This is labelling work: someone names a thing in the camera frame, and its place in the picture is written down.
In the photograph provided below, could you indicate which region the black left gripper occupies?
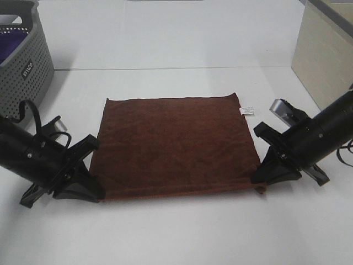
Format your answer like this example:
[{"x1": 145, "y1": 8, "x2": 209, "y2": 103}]
[{"x1": 20, "y1": 135, "x2": 105, "y2": 205}]

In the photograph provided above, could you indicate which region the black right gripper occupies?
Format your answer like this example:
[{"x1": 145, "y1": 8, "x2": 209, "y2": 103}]
[{"x1": 250, "y1": 123, "x2": 329, "y2": 186}]

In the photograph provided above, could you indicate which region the brown towel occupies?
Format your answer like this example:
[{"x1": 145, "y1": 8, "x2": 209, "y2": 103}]
[{"x1": 90, "y1": 94, "x2": 267, "y2": 200}]

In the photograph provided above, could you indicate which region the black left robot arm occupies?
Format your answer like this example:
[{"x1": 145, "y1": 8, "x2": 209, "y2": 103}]
[{"x1": 1, "y1": 118, "x2": 106, "y2": 208}]

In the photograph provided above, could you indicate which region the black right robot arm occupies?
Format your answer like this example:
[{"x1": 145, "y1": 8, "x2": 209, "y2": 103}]
[{"x1": 250, "y1": 91, "x2": 352, "y2": 186}]

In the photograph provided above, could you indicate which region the grey perforated plastic basket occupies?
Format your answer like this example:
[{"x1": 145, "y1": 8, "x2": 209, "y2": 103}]
[{"x1": 1, "y1": 1, "x2": 54, "y2": 128}]

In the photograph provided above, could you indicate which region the beige plastic basket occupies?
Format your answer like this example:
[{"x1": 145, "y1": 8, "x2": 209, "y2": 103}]
[{"x1": 292, "y1": 1, "x2": 352, "y2": 109}]

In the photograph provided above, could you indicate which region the purple cloth in basket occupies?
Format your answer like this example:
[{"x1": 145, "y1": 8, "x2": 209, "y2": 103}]
[{"x1": 1, "y1": 29, "x2": 30, "y2": 63}]

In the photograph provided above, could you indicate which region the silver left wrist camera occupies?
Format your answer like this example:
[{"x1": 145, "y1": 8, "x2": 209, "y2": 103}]
[{"x1": 41, "y1": 115, "x2": 67, "y2": 139}]

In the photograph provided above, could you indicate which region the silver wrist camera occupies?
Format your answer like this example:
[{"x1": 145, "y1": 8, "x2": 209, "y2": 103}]
[
  {"x1": 270, "y1": 99, "x2": 308, "y2": 128},
  {"x1": 41, "y1": 115, "x2": 67, "y2": 139}
]

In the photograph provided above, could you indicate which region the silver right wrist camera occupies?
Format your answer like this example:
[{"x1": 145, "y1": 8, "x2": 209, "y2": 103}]
[{"x1": 270, "y1": 99, "x2": 308, "y2": 128}]

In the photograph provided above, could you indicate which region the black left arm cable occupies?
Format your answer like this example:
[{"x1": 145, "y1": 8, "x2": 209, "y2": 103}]
[{"x1": 5, "y1": 100, "x2": 71, "y2": 151}]

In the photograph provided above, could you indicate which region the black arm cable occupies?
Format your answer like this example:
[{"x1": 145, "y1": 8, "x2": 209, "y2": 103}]
[
  {"x1": 335, "y1": 137, "x2": 353, "y2": 167},
  {"x1": 5, "y1": 100, "x2": 71, "y2": 151}
]

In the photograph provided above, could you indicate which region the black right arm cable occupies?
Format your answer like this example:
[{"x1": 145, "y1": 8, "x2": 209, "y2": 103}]
[{"x1": 335, "y1": 137, "x2": 353, "y2": 167}]

